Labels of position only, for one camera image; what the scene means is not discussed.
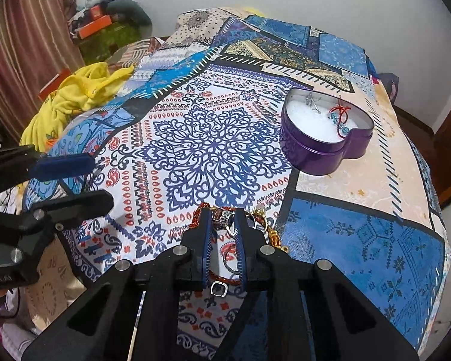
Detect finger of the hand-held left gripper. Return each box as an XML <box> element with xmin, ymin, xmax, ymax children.
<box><xmin>0</xmin><ymin>189</ymin><xmax>115</xmax><ymax>269</ymax></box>
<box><xmin>0</xmin><ymin>145</ymin><xmax>97</xmax><ymax>193</ymax></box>

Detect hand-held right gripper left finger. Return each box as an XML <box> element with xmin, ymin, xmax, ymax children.
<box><xmin>20</xmin><ymin>208</ymin><xmax>215</xmax><ymax>361</ymax></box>

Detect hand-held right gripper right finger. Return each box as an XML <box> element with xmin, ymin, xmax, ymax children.
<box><xmin>210</xmin><ymin>207</ymin><xmax>431</xmax><ymax>361</ymax></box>

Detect silver beaded ring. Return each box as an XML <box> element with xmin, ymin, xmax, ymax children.
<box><xmin>213</xmin><ymin>211</ymin><xmax>237</xmax><ymax>236</ymax></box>

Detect gold ring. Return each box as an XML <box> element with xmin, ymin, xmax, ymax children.
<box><xmin>247</xmin><ymin>209</ymin><xmax>267</xmax><ymax>231</ymax></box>

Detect thin silver bangle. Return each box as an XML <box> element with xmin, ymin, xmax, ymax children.
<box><xmin>219</xmin><ymin>247</ymin><xmax>243</xmax><ymax>273</ymax></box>

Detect gold bead chain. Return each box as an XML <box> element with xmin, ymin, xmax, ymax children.
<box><xmin>265</xmin><ymin>227</ymin><xmax>291</xmax><ymax>253</ymax></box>

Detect purple heart-shaped tin box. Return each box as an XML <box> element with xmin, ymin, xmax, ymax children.
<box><xmin>279</xmin><ymin>88</ymin><xmax>374</xmax><ymax>177</ymax></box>

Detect silver chain jewelry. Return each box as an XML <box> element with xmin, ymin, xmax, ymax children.
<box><xmin>302</xmin><ymin>94</ymin><xmax>326</xmax><ymax>115</ymax></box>

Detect red thread bracelet blue beads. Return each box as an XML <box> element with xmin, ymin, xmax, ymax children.
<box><xmin>329</xmin><ymin>96</ymin><xmax>352</xmax><ymax>140</ymax></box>

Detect yellow cloth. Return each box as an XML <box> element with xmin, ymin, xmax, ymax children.
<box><xmin>20</xmin><ymin>62</ymin><xmax>135</xmax><ymax>148</ymax></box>

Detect blue patterned printed blanket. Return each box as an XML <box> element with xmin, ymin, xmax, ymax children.
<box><xmin>20</xmin><ymin>5</ymin><xmax>451</xmax><ymax>361</ymax></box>

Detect flat orange packet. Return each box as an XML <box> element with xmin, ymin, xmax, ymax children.
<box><xmin>38</xmin><ymin>68</ymin><xmax>73</xmax><ymax>101</ymax></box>

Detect striped brown curtain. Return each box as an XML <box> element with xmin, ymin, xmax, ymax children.
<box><xmin>0</xmin><ymin>0</ymin><xmax>86</xmax><ymax>145</ymax></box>

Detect orange cardboard box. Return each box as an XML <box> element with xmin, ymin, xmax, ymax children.
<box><xmin>76</xmin><ymin>5</ymin><xmax>114</xmax><ymax>40</ymax></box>

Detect dark green bag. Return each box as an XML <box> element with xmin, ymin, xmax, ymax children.
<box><xmin>106</xmin><ymin>0</ymin><xmax>153</xmax><ymax>35</ymax></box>

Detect dark purple bag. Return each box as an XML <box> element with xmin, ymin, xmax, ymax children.
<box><xmin>375</xmin><ymin>71</ymin><xmax>400</xmax><ymax>103</ymax></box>

